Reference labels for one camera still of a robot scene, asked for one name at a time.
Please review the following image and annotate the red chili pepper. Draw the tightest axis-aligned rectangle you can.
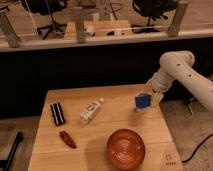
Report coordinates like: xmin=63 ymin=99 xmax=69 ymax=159
xmin=59 ymin=131 xmax=77 ymax=149

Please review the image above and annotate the black office chair right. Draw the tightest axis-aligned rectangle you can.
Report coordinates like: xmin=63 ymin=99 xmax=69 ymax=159
xmin=131 ymin=0 xmax=178 ymax=34

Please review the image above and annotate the grey rail post left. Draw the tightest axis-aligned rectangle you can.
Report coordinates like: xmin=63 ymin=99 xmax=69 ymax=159
xmin=0 ymin=12 xmax=20 ymax=48

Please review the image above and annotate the black office chair left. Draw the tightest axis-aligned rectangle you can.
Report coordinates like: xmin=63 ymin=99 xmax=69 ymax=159
xmin=21 ymin=0 xmax=68 ymax=40

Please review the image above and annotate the black cable on floor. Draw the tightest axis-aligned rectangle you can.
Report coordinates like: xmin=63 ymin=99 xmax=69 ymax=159
xmin=181 ymin=133 xmax=213 ymax=164

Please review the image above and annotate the black striped rectangular block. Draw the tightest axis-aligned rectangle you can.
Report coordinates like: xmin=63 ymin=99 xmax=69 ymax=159
xmin=50 ymin=102 xmax=65 ymax=126

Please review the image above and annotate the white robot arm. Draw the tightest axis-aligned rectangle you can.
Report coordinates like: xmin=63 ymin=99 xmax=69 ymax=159
xmin=149 ymin=51 xmax=213 ymax=113

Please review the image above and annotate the black office chair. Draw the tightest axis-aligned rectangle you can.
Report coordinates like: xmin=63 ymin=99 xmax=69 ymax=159
xmin=131 ymin=0 xmax=178 ymax=34
xmin=21 ymin=0 xmax=68 ymax=40

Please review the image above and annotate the grey rail post middle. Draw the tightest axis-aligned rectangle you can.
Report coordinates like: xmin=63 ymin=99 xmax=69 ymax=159
xmin=73 ymin=7 xmax=86 ymax=43

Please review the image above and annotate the orange ceramic bowl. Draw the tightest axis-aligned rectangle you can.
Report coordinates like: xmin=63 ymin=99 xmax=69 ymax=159
xmin=106 ymin=129 xmax=145 ymax=171

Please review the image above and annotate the black stand on floor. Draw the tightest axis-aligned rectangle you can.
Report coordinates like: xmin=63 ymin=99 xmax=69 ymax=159
xmin=0 ymin=132 xmax=24 ymax=171

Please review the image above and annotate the white plastic bottle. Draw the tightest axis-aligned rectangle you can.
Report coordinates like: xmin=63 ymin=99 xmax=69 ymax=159
xmin=80 ymin=98 xmax=104 ymax=124

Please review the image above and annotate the grey rail post right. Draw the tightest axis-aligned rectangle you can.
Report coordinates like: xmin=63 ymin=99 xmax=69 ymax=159
xmin=167 ymin=1 xmax=188 ymax=37

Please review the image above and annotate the wooden background table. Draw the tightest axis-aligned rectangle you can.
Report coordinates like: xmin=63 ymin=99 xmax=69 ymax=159
xmin=64 ymin=20 xmax=133 ymax=40

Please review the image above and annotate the grey rail post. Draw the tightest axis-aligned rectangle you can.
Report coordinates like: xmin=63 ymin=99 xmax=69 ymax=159
xmin=167 ymin=1 xmax=188 ymax=37
xmin=0 ymin=12 xmax=20 ymax=48
xmin=73 ymin=7 xmax=86 ymax=43

